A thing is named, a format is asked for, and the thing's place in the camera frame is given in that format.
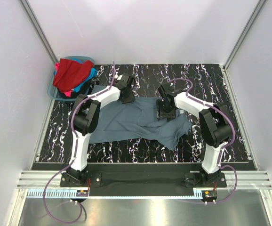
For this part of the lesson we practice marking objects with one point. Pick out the pink garment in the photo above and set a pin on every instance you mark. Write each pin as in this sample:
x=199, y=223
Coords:
x=68, y=93

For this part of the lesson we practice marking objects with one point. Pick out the aluminium frame post right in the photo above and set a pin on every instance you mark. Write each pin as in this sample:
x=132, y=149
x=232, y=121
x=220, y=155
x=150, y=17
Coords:
x=249, y=24

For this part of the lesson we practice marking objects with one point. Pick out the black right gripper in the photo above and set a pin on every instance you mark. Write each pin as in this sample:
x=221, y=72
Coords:
x=160, y=113

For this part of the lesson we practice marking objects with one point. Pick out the aluminium frame post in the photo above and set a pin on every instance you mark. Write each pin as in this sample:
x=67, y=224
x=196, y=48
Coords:
x=38, y=29
x=249, y=24

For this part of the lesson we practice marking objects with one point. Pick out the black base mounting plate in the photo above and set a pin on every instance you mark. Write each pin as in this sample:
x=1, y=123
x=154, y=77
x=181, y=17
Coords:
x=100, y=179

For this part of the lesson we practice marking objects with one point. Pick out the black garment in basket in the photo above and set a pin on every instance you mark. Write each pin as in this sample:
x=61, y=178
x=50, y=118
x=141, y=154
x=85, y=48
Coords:
x=74, y=95

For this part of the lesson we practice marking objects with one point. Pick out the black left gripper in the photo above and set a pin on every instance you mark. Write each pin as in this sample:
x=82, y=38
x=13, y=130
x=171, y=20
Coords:
x=131, y=99

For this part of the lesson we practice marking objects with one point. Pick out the grey-blue t shirt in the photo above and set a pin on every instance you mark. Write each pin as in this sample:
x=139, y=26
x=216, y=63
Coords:
x=138, y=119

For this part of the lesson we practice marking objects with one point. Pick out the red t shirt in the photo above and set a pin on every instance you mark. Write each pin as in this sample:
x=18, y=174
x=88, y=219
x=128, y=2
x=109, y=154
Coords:
x=71, y=74

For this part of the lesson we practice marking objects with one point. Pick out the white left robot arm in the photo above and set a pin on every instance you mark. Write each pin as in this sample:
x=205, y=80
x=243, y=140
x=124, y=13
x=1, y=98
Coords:
x=84, y=121

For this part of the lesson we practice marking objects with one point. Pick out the aluminium frame post left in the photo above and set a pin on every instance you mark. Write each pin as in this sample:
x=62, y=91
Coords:
x=38, y=29

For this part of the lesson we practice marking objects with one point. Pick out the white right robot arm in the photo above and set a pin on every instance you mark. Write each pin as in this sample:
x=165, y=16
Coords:
x=216, y=129

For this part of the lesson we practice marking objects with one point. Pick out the aluminium front rail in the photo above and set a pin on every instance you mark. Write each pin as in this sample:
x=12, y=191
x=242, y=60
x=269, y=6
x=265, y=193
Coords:
x=241, y=179

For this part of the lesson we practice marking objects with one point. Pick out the teal plastic laundry basket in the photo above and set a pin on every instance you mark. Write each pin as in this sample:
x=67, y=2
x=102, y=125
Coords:
x=52, y=90

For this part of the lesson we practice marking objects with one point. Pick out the white slotted cable duct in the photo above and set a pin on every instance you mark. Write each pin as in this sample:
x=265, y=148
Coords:
x=95, y=193

